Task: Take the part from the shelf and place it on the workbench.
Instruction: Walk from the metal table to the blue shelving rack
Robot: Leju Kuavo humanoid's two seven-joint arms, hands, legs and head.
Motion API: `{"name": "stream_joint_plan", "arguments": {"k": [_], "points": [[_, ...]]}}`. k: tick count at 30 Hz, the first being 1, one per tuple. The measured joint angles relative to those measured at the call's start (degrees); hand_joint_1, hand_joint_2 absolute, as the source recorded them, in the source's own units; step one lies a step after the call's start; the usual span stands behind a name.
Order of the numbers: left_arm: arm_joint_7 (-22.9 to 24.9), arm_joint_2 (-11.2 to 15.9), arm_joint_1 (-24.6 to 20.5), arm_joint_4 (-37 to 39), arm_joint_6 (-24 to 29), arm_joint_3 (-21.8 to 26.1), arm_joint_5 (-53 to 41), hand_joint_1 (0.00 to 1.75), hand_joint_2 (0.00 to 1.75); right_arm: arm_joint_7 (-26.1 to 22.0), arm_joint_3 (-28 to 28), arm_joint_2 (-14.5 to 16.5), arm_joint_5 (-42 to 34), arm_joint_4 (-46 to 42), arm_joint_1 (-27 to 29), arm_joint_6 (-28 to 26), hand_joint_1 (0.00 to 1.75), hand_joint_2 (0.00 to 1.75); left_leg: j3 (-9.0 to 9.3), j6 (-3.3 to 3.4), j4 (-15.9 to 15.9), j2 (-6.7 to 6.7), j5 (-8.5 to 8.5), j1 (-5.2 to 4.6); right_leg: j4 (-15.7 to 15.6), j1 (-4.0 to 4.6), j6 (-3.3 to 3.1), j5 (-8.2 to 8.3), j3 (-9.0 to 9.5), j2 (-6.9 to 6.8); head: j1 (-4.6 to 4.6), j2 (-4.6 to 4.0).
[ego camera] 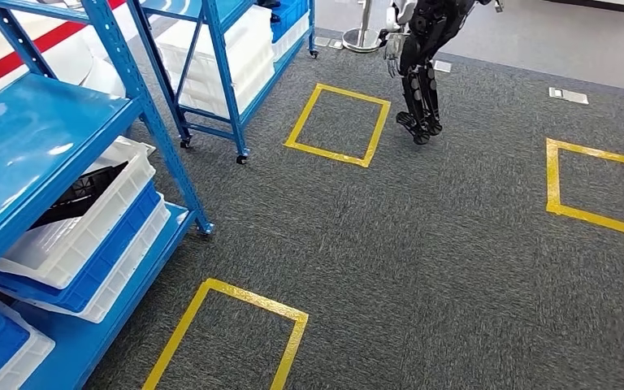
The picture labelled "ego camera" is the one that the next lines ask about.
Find white car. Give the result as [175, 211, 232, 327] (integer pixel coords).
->
[0, 0, 141, 109]

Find black plastic parts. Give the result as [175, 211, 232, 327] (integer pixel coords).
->
[29, 161, 130, 231]

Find black humanoid robot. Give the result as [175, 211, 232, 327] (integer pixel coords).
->
[379, 0, 507, 146]

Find red barrier belt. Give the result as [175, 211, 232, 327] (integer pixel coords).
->
[0, 0, 128, 98]

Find blue metal shelf rack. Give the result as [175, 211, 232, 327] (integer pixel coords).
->
[126, 0, 319, 165]
[0, 0, 216, 390]

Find chrome barrier post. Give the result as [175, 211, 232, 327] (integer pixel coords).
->
[342, 0, 382, 54]

